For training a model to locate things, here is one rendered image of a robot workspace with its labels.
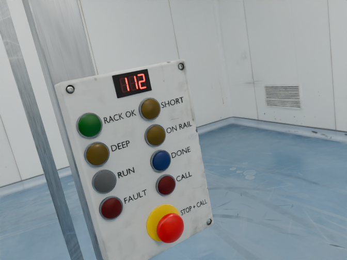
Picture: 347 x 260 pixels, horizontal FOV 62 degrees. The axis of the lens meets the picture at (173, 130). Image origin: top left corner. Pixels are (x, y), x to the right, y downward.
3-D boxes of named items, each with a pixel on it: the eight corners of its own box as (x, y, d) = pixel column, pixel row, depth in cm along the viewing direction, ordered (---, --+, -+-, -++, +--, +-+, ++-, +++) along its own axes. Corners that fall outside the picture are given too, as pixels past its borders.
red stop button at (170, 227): (188, 237, 39) (183, 211, 38) (163, 250, 37) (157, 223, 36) (172, 224, 43) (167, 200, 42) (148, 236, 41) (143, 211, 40)
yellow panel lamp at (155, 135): (168, 142, 39) (164, 123, 38) (150, 148, 37) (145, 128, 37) (165, 142, 39) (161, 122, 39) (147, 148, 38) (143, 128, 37)
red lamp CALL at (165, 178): (178, 191, 40) (174, 173, 40) (161, 198, 39) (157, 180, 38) (175, 190, 41) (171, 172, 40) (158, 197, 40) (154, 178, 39)
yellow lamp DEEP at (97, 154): (112, 162, 35) (106, 140, 34) (90, 169, 34) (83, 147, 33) (110, 160, 36) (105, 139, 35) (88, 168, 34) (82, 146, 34)
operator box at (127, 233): (215, 224, 45) (185, 58, 40) (113, 279, 38) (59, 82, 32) (193, 211, 50) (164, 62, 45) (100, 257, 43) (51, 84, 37)
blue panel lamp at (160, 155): (173, 167, 39) (169, 148, 39) (155, 174, 38) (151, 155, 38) (170, 166, 40) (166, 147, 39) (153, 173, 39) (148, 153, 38)
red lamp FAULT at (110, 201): (125, 214, 37) (120, 195, 36) (104, 224, 35) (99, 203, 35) (123, 212, 37) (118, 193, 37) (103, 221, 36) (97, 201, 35)
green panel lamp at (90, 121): (105, 133, 34) (99, 111, 34) (81, 140, 33) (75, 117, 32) (103, 133, 35) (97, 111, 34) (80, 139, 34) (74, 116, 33)
